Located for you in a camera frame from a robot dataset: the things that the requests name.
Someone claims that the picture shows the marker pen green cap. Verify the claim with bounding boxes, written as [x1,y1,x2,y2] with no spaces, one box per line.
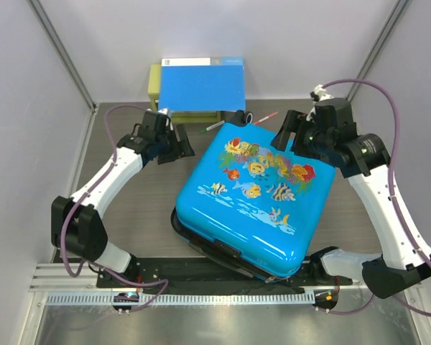
[200,120,225,133]

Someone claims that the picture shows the aluminium corner post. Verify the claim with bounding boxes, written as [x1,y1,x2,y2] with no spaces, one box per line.
[25,0,98,112]
[356,0,412,80]

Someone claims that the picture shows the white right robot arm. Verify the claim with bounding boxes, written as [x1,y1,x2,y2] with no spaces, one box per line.
[271,98,431,299]

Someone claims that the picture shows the marker pen red cap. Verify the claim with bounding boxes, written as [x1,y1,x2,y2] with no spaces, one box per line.
[253,111,278,125]

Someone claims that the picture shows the blue white flat box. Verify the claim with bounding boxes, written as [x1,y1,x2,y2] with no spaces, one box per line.
[158,57,246,112]

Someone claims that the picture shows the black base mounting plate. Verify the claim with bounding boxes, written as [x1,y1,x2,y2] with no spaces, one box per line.
[96,255,353,290]

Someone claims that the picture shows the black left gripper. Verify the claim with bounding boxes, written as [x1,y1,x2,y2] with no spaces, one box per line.
[155,124,194,165]

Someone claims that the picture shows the yellow-green drawer organizer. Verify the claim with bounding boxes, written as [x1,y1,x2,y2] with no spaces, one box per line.
[148,63,221,124]

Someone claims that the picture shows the blue suitcase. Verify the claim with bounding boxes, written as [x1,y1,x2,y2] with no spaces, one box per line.
[171,111,335,282]

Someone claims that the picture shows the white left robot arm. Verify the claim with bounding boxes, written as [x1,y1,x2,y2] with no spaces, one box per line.
[51,109,195,288]

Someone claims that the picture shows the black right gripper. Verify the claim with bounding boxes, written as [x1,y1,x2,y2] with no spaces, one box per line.
[271,109,334,160]

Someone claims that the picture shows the aluminium right corner post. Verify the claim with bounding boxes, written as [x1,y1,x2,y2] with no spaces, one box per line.
[356,0,412,80]

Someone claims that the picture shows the slotted cable duct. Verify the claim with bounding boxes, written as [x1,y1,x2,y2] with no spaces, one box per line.
[45,290,315,306]

